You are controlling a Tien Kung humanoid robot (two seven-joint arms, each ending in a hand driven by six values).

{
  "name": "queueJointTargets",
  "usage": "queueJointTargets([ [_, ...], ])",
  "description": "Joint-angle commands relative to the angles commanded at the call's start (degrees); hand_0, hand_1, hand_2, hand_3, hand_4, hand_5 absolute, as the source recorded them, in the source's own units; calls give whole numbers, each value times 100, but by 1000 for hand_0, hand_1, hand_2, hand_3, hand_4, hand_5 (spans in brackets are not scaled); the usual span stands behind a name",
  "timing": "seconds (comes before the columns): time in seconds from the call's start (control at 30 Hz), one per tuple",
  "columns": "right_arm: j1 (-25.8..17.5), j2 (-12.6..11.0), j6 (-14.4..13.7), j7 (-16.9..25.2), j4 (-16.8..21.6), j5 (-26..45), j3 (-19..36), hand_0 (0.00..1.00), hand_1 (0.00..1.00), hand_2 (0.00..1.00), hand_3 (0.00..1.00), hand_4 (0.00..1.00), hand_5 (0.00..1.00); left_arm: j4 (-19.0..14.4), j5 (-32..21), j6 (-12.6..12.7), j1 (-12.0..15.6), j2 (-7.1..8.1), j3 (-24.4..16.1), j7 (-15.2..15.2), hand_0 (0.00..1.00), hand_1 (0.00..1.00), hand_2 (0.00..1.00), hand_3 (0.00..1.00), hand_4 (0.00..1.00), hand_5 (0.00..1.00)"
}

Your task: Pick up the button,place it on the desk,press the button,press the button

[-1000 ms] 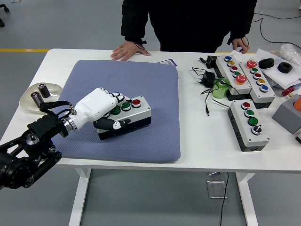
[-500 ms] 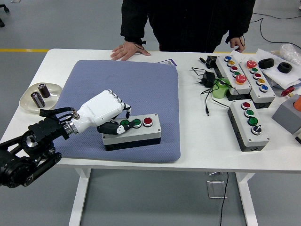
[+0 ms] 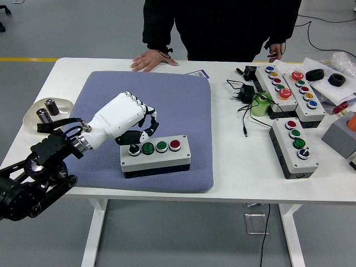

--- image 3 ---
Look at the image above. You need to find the person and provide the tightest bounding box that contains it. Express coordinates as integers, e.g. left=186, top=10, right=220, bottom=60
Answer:
left=142, top=0, right=303, bottom=62

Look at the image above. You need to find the silver floor socket plate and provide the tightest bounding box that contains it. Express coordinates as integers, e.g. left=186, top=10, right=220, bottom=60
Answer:
left=244, top=212, right=270, bottom=235

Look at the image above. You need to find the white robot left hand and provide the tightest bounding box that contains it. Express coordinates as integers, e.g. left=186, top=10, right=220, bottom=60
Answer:
left=82, top=91, right=159, bottom=151

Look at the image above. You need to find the black office chair base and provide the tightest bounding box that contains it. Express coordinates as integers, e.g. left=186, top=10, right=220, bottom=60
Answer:
left=0, top=5, right=12, bottom=33

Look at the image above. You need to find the translucent shallow dish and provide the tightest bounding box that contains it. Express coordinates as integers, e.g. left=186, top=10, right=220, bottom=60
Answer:
left=22, top=97, right=75, bottom=131

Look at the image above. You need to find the white table leg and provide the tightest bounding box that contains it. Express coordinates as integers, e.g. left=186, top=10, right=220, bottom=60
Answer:
left=81, top=199, right=108, bottom=267
left=278, top=204, right=306, bottom=267

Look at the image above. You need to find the small black device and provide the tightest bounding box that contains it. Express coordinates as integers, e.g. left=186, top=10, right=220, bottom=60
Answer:
left=235, top=65, right=259, bottom=82

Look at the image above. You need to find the dark cylindrical capacitor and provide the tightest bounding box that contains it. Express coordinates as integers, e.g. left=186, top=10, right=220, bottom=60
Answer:
left=44, top=98, right=61, bottom=116
left=36, top=108, right=53, bottom=125

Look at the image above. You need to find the black floor cable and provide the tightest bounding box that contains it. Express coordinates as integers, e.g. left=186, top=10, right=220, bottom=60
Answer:
left=294, top=11, right=356, bottom=61

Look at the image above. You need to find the person's left hand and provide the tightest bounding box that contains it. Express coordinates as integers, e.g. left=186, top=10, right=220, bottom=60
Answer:
left=267, top=43, right=284, bottom=63

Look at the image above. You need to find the grey four-button control box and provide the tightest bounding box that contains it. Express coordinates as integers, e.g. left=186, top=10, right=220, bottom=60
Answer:
left=120, top=135, right=192, bottom=179
left=268, top=117, right=320, bottom=180

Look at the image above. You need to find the grey five-button control box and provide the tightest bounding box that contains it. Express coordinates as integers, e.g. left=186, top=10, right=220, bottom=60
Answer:
left=282, top=71, right=327, bottom=129
left=255, top=65, right=299, bottom=120

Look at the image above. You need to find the person's right hand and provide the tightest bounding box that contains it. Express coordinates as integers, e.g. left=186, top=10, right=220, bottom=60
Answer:
left=130, top=48, right=179, bottom=72

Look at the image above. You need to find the black foam ring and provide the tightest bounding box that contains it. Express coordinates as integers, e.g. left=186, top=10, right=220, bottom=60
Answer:
left=305, top=68, right=325, bottom=82
left=328, top=73, right=347, bottom=87

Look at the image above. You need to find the white paper sheet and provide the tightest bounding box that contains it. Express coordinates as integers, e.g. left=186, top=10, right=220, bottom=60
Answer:
left=301, top=57, right=356, bottom=106

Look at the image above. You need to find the grey block housing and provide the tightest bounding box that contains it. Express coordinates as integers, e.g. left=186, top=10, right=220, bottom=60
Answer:
left=322, top=111, right=356, bottom=160

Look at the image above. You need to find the red valve knob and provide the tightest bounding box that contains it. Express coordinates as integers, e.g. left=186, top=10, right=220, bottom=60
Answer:
left=333, top=101, right=350, bottom=115

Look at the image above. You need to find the clear bubble wrap bag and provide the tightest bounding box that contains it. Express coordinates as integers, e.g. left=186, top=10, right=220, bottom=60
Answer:
left=329, top=52, right=356, bottom=78

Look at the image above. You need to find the blue-grey padded mat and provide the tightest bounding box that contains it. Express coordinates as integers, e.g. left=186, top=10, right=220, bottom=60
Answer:
left=66, top=71, right=214, bottom=193

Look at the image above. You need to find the black power adapter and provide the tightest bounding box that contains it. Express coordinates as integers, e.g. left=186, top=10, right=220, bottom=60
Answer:
left=230, top=84, right=255, bottom=104

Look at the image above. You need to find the black hanging cable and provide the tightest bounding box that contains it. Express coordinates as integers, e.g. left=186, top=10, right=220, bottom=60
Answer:
left=260, top=204, right=272, bottom=267

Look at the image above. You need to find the black adapter cable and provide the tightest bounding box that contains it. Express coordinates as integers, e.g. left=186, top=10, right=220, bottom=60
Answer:
left=225, top=79, right=272, bottom=137

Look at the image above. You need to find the purple and white card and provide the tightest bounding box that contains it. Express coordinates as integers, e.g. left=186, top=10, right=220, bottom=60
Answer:
left=185, top=69, right=208, bottom=78

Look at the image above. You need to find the green tape roll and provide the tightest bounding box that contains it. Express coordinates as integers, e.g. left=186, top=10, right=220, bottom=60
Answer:
left=251, top=92, right=275, bottom=117

